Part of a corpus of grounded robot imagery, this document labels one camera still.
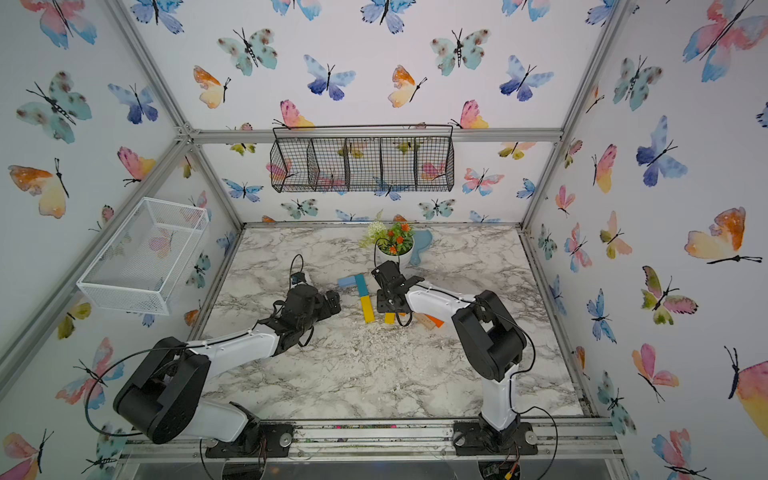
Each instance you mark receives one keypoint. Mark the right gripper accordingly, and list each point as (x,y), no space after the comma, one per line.
(380,305)

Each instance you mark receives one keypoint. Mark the white pot with flowers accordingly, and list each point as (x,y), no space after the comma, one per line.
(392,241)

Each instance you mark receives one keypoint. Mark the light blue dustpan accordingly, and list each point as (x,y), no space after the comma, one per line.
(422,241)

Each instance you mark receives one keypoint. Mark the black wire wall basket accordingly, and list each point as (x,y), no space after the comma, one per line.
(379,159)

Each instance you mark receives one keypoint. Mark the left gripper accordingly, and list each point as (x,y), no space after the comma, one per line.
(335,304)

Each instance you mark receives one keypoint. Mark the white mesh wall basket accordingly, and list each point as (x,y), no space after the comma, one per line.
(138,268)

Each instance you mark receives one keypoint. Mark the natural wood block right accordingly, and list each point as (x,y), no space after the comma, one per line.
(425,321)

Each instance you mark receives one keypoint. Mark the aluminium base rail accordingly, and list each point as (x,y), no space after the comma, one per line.
(564,438)

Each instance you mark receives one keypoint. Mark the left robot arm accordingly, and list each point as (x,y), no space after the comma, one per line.
(163,399)

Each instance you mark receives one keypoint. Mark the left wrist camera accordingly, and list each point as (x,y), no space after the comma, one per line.
(298,278)

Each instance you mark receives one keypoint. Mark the light blue block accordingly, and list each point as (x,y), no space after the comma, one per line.
(347,282)

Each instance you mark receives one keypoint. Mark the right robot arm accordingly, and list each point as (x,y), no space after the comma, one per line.
(492,341)

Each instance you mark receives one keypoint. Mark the red orange block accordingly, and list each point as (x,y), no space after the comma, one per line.
(437,322)

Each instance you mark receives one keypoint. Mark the teal block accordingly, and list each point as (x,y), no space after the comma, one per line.
(361,285)

